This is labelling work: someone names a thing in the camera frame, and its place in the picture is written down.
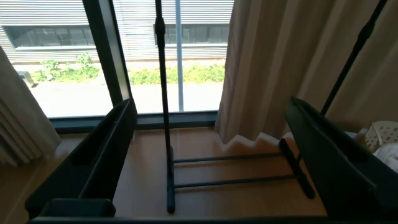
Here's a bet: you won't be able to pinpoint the black clothes rack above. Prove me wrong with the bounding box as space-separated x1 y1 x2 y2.
154 0 389 215

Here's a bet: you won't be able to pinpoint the white laundry basket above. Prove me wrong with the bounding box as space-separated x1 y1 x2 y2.
364 120 398 154

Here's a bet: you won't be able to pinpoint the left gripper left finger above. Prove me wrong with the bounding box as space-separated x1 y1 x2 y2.
24 98 138 218

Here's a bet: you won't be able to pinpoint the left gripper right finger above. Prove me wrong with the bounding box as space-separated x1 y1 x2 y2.
284 96 398 218

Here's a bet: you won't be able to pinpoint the white printed T-shirt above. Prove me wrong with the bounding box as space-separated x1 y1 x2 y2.
372 142 398 174

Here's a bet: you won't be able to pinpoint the beige curtain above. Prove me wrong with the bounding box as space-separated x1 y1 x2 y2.
214 0 398 144

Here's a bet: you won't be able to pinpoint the white curtain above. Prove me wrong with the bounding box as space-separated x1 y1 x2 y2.
0 46 62 168

